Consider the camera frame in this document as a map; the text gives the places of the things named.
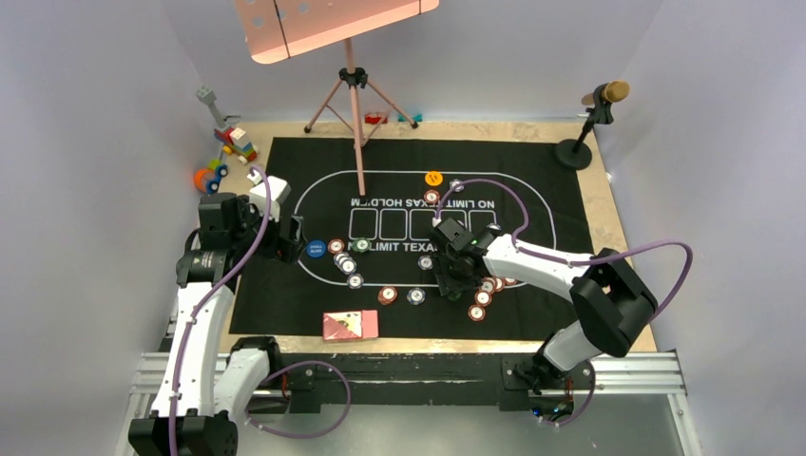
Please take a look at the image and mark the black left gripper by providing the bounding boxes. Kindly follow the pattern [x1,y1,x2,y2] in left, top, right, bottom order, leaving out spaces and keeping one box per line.
[230,195,305,264]

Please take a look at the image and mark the blue small blind button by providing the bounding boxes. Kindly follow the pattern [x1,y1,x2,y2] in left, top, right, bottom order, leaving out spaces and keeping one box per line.
[306,239,328,258]

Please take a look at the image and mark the lone blue chip mid-table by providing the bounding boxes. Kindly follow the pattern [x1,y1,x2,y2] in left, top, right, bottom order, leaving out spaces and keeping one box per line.
[417,256,433,271]

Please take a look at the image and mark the blue poker chip stack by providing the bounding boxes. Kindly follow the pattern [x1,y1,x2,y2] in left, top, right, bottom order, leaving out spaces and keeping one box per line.
[407,288,426,306]

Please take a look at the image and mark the blue chips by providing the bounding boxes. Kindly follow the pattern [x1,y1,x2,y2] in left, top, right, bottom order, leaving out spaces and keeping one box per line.
[450,179,465,193]
[334,252,364,290]

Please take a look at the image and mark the green chips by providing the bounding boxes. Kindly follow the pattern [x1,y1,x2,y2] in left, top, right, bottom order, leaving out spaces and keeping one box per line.
[351,237,371,254]

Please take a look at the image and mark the red poker chip stack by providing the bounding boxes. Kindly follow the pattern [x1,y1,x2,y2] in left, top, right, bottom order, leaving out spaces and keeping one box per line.
[377,286,398,306]

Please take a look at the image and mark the yellow big blind button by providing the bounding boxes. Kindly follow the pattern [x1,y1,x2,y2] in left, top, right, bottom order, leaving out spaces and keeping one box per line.
[424,171,444,187]

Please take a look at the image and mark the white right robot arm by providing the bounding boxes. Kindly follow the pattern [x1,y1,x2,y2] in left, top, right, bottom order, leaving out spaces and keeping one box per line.
[429,218,658,387]

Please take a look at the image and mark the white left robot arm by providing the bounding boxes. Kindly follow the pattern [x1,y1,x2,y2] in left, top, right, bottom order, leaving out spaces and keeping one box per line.
[127,166,304,455]

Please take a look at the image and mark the black poker table mat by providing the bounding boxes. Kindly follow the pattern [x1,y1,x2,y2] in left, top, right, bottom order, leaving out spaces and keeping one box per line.
[230,138,594,340]

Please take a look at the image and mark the red playing card box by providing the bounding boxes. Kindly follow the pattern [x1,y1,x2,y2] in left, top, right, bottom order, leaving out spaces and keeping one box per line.
[322,310,379,342]

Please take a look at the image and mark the colourful toy block train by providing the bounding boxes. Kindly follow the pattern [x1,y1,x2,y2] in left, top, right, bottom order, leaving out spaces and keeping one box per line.
[214,126,259,164]

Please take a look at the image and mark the small red toy block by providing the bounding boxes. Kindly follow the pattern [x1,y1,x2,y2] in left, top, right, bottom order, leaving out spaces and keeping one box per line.
[363,111,390,124]

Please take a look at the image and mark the small teal toy block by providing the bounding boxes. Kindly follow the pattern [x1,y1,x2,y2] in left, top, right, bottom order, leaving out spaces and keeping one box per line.
[397,114,423,123]

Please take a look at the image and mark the gold microphone on stand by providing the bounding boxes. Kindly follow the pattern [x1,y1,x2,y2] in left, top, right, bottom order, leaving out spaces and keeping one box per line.
[553,80,631,171]

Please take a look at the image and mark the grey toy block tower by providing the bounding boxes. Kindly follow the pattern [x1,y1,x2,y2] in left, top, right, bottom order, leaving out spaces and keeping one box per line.
[196,85,227,129]

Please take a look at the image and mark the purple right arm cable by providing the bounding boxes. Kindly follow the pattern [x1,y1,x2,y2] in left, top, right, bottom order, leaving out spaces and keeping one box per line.
[432,179,695,428]

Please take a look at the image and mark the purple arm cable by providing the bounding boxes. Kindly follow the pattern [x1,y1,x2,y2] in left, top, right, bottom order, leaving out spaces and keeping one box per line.
[167,161,353,456]
[432,179,695,428]

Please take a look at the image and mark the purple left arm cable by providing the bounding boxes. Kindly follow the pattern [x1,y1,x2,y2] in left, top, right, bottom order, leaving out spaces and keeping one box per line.
[167,161,353,456]

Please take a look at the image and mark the aluminium mounting rail frame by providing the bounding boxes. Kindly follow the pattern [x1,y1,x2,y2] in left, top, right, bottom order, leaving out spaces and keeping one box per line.
[115,350,703,456]

